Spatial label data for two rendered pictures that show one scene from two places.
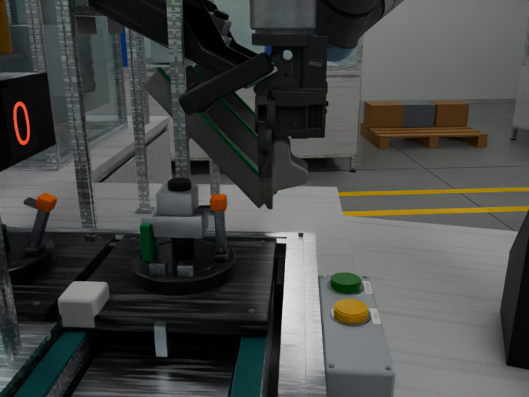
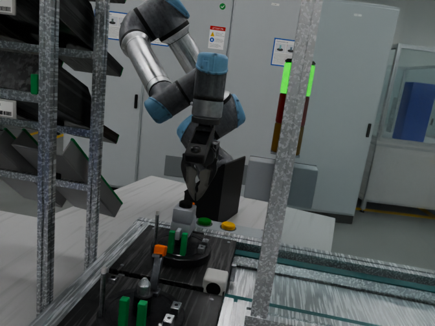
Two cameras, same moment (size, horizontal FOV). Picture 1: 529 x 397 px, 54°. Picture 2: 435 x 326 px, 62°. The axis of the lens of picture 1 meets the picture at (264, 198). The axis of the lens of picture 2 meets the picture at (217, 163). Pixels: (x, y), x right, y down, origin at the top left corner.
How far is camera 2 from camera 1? 102 cm
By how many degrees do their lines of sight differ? 82
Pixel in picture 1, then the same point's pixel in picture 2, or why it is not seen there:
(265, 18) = (219, 113)
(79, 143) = (52, 218)
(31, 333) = (232, 306)
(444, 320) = not seen: hidden behind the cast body
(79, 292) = (220, 275)
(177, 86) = (98, 150)
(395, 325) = not seen: hidden behind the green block
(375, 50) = not seen: outside the picture
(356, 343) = (247, 231)
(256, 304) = (223, 240)
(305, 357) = (256, 240)
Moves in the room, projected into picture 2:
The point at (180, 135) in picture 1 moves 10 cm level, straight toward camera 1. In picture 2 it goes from (96, 184) to (142, 189)
